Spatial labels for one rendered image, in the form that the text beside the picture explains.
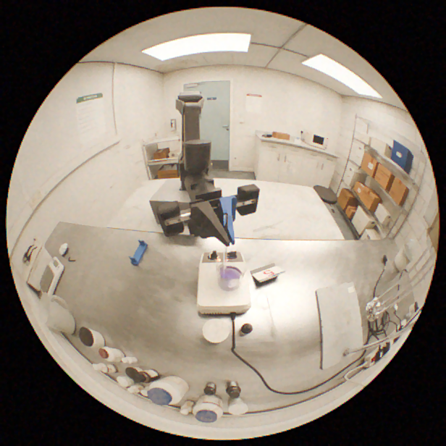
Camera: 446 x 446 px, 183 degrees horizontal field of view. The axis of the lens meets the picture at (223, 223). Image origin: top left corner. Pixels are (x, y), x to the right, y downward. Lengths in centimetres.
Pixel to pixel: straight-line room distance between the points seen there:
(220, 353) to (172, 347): 13
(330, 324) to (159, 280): 56
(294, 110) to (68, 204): 371
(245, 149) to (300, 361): 321
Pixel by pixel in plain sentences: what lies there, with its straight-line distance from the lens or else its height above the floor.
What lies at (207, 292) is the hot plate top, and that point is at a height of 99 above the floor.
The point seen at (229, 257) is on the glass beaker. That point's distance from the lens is 32.
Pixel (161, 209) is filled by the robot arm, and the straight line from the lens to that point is 24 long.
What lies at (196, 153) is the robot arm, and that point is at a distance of 29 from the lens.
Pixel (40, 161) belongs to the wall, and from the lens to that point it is 151.
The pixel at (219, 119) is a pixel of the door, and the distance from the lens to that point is 311.
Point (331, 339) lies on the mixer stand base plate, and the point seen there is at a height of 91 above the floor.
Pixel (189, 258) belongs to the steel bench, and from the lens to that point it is 52.
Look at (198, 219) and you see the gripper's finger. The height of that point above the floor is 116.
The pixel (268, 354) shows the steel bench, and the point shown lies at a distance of 44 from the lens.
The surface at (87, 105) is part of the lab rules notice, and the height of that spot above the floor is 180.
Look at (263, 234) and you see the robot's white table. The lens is 59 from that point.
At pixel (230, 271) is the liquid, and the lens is 35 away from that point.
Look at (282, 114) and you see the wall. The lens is 324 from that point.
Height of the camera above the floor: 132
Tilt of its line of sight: 43 degrees down
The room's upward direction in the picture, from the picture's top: straight up
